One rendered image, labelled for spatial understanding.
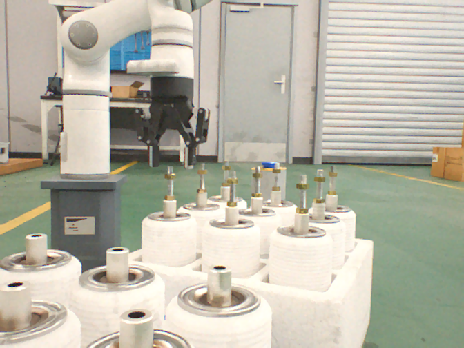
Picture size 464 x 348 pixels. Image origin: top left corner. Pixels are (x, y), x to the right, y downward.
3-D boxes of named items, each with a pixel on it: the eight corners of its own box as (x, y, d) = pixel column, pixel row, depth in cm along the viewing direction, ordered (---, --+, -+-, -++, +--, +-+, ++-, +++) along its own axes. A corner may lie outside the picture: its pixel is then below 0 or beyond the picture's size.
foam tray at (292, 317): (106, 364, 77) (106, 262, 75) (208, 291, 112) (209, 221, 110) (335, 431, 61) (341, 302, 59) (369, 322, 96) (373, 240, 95)
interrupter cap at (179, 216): (177, 213, 84) (177, 209, 83) (199, 220, 77) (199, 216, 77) (140, 217, 79) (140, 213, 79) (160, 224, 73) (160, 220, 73)
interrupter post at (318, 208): (324, 219, 80) (325, 201, 80) (324, 222, 78) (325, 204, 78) (311, 219, 81) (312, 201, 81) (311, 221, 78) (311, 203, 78)
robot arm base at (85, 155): (58, 179, 90) (56, 94, 88) (70, 175, 99) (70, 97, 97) (105, 179, 90) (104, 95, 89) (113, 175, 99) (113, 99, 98)
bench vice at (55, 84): (54, 98, 514) (54, 76, 512) (70, 98, 516) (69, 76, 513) (41, 94, 474) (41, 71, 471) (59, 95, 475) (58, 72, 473)
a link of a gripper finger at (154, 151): (159, 146, 80) (159, 166, 80) (156, 146, 80) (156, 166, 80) (152, 146, 77) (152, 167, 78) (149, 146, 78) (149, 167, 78)
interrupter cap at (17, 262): (-17, 268, 49) (-17, 262, 49) (41, 251, 56) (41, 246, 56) (31, 279, 46) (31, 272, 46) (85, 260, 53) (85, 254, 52)
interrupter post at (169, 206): (172, 217, 80) (172, 199, 80) (179, 219, 78) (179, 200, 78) (160, 218, 79) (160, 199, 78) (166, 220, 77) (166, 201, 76)
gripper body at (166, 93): (204, 76, 78) (203, 130, 79) (161, 78, 81) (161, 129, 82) (183, 71, 71) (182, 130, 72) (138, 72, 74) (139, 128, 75)
